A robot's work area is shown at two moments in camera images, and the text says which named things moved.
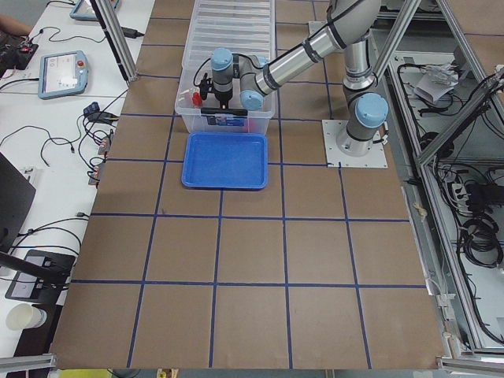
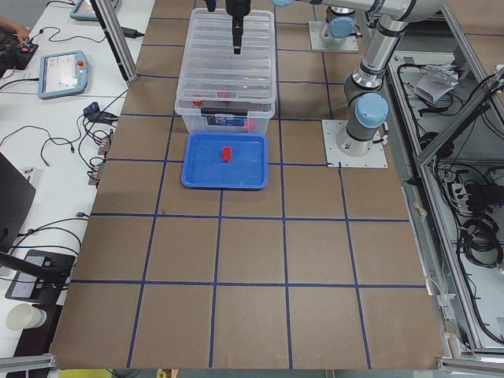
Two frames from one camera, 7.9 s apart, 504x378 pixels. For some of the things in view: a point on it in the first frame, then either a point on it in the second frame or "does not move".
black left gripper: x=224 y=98 -> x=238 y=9
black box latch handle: x=224 y=111 does not move
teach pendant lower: x=83 y=10 does not move
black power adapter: x=131 y=33 does not move
